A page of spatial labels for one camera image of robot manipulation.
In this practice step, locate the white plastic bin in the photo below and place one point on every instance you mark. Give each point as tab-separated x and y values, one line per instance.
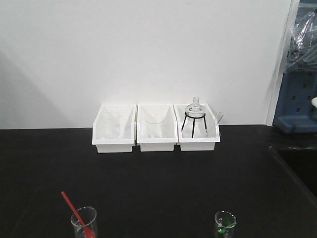
169	128
200	142
127	138

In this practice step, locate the glass beaker in left bin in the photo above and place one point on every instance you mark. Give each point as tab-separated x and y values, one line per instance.
111	124

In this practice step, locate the glass beaker in bin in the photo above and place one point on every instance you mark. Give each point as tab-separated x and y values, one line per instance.
153	126
111	124

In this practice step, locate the glass flask on tripod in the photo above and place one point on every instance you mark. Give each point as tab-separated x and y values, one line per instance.
195	109

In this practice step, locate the green plastic spoon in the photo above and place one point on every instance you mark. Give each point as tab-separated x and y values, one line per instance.
225	226

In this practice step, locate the large front glass beaker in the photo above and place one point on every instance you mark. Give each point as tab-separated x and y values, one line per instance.
89	216

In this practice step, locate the red plastic spoon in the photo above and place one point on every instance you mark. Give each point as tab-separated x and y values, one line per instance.
74	210

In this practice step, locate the left white plastic bin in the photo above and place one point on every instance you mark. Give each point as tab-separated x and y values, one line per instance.
127	138

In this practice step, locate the small front glass beaker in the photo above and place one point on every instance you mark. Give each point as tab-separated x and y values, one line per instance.
220	214

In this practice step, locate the clear plastic bag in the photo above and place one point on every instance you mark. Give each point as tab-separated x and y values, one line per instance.
302	53

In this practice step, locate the black wire tripod stand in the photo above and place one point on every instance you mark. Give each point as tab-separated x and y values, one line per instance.
195	118

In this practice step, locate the right white plastic bin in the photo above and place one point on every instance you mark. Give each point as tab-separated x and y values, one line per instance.
200	142

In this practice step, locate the glass beaker in middle bin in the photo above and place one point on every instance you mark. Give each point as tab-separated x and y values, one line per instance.
153	126

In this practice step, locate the middle white plastic bin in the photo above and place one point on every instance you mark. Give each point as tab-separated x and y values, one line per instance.
169	128

